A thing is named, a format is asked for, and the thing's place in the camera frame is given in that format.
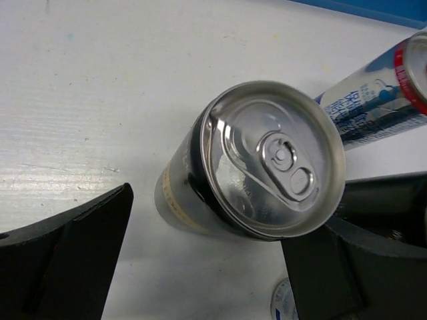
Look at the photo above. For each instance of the black yellow can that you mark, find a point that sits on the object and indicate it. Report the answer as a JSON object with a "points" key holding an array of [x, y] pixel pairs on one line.
{"points": [[262, 161], [392, 206]]}

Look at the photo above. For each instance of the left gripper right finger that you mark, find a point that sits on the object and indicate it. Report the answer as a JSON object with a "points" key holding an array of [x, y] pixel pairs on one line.
{"points": [[341, 271]]}

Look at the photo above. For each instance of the red bull can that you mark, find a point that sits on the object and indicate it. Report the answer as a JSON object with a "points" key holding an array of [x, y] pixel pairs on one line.
{"points": [[386, 97], [282, 306]]}

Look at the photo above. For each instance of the far red bull can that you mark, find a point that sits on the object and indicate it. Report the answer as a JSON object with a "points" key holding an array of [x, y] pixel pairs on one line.
{"points": [[386, 97]]}

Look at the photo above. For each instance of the blue and yellow shelf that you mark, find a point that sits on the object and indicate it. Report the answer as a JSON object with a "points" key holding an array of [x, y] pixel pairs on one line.
{"points": [[408, 13]]}

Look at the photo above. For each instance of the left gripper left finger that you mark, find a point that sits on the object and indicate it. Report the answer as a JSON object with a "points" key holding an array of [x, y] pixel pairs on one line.
{"points": [[62, 267]]}

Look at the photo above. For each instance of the near red bull can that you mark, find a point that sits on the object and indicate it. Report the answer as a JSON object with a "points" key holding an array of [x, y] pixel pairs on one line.
{"points": [[282, 306]]}

